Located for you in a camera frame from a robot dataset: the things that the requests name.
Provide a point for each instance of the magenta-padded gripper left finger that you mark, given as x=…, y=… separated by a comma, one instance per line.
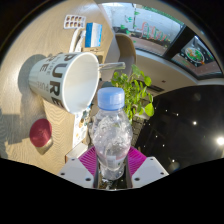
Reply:
x=78, y=171

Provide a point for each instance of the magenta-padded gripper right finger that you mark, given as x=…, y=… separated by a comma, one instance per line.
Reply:
x=148, y=171

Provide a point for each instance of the clear blue-capped water bottle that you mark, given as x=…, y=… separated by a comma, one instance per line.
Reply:
x=111, y=133

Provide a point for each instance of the printed paper leaflets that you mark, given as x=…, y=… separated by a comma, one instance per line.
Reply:
x=81, y=128

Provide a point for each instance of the flat round red coaster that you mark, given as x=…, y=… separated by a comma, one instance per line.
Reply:
x=40, y=132

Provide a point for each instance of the group of ceiling lights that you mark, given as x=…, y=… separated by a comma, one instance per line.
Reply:
x=220, y=141

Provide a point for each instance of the green potted plant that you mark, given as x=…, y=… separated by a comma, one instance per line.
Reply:
x=136, y=90

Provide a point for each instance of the white mug with lettering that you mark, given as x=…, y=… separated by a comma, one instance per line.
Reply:
x=66, y=81

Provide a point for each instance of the blue and white card box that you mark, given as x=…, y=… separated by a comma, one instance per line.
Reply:
x=93, y=35

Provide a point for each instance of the large decorated window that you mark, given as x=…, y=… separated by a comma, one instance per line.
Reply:
x=156, y=30

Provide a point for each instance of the blister pack of pills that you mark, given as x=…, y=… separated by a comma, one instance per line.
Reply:
x=74, y=21

